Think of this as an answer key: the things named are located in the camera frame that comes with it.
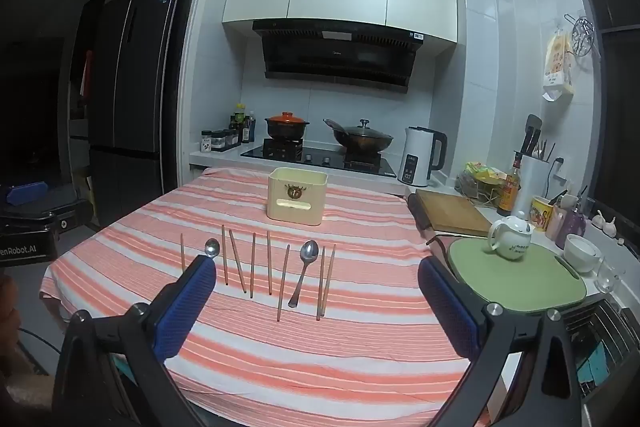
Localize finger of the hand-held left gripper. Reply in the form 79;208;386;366
0;198;94;235
4;183;49;208

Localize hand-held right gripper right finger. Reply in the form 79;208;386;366
417;257;584;427

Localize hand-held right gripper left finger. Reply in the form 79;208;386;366
52;254;218;427

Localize cream utensil holder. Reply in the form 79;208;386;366
266;167;328;227

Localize green cutting mat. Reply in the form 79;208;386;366
446;237;587;314

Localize white teapot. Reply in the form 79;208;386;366
487;210;533;262

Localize wooden cutting board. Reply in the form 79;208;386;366
415;189;494;238

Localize orange white striped tablecloth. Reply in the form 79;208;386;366
40;166;521;427

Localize plastic bag of noodles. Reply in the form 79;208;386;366
456;161;507;208

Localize yellow printed mug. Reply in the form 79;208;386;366
529;196;555;233

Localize yellow label sauce bottle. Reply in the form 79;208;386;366
497;152;522;217

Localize pink cup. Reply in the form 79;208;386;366
546;204;567;241

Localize white bowl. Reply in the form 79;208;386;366
563;234;602;273

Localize purple bottle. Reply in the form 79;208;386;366
556;187;587;251

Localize dark refrigerator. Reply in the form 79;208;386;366
89;0;187;228

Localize white electric kettle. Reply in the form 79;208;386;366
398;126;448;188

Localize white knife caddy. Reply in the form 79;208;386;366
519;154;551;208

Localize metal dish rack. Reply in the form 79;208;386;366
564;296;640;410

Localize clear glass cup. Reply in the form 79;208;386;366
594;256;626;294

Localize row of spice jars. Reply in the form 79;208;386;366
200;129;242;153

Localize garlic bulbs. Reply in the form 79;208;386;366
592;210;626;244

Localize black kitchen tools in caddy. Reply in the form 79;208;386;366
519;114;556;162

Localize black wok with glass lid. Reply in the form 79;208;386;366
323;119;395;154

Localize black gas cooktop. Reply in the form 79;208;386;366
240;141;398;178

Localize clay pot with orange lid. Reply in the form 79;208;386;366
264;111;311;142

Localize hanging plastic bag pack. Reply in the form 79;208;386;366
542;31;576;103

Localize black range hood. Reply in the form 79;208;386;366
251;20;426;94

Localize hanging wire trivet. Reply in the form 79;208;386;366
564;13;600;58

